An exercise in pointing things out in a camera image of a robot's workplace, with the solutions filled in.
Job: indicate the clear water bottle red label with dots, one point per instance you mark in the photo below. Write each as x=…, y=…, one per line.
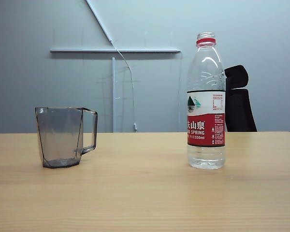
x=205, y=125

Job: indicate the smoky transparent plastic mug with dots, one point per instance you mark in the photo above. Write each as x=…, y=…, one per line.
x=60, y=135

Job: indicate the black office chair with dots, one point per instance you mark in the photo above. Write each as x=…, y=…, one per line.
x=239, y=111

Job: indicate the narrow white wall strip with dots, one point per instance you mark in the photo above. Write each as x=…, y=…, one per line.
x=113, y=96

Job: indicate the long white wall strip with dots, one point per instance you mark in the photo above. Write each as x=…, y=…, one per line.
x=87, y=50

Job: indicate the diagonal white wall strip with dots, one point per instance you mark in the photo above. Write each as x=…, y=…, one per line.
x=99, y=20

